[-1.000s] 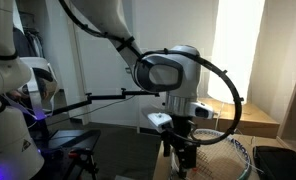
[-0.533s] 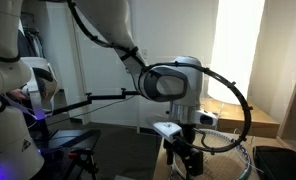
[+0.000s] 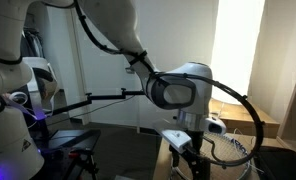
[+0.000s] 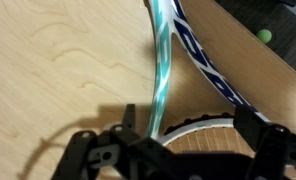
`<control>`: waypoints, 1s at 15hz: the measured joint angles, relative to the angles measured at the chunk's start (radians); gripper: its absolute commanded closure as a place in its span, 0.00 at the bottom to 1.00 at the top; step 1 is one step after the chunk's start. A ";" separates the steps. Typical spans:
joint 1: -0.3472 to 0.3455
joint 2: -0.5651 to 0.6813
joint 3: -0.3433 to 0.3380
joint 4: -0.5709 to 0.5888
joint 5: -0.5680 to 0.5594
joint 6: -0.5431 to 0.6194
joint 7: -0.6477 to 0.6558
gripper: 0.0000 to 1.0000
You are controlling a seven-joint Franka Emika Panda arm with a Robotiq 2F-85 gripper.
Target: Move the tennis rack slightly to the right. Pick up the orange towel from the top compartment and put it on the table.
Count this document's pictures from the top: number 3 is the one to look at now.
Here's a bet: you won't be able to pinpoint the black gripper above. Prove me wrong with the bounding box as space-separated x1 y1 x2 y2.
187 130 212 180

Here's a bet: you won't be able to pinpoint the white ring VR controller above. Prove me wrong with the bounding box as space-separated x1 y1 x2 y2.
7 91 29 107

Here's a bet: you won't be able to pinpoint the low wooden box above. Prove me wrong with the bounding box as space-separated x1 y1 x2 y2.
207 98 281 139

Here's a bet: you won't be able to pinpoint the black folding workbench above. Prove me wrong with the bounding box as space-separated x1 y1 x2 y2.
31 129 102 180

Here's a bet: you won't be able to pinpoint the hanging dark clothes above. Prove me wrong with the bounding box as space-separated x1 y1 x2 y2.
21 28 46 58

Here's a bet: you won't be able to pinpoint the white grey wrist camera box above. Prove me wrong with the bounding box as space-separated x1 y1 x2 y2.
153 119 193 154

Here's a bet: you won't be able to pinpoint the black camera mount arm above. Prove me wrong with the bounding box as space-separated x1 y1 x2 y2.
36 87 146 141

